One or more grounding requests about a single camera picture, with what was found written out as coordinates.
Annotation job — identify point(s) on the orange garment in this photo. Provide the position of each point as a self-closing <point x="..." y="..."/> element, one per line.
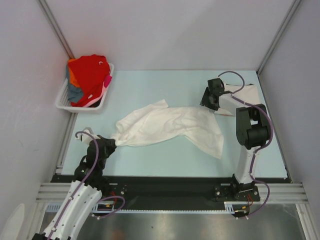
<point x="72" y="79"/>

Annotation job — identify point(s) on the grey blue garment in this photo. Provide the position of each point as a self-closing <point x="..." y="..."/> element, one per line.
<point x="74" y="93"/>

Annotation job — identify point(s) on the white plastic basket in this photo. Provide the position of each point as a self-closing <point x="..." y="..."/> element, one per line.
<point x="63" y="103"/>

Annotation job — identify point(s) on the left corner aluminium post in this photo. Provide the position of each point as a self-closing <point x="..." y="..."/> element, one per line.
<point x="47" y="12"/>

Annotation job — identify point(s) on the red t shirt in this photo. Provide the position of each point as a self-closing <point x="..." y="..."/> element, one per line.
<point x="90" y="72"/>

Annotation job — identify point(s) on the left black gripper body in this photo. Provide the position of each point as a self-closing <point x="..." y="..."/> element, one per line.
<point x="109" y="149"/>

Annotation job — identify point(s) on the corner aluminium post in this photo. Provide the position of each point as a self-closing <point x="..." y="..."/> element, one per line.
<point x="279" y="34"/>
<point x="47" y="12"/>

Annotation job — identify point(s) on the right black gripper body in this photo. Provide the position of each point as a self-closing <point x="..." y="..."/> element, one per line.
<point x="207" y="98"/>

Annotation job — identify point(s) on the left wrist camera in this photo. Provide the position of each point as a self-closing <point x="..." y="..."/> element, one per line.
<point x="85" y="136"/>

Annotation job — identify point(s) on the white printed t shirt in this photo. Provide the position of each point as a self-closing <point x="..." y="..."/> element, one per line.
<point x="158" y="122"/>

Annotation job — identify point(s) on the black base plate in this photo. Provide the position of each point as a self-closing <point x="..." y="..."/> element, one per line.
<point x="140" y="203"/>

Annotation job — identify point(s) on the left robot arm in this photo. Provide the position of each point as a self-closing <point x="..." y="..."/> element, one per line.
<point x="87" y="188"/>

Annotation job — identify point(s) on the right corner aluminium post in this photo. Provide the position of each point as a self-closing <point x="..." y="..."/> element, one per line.
<point x="279" y="34"/>

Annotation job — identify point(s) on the pink garment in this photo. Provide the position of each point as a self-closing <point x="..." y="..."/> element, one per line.
<point x="96" y="102"/>

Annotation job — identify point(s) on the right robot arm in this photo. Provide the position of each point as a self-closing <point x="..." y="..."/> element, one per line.
<point x="253" y="132"/>

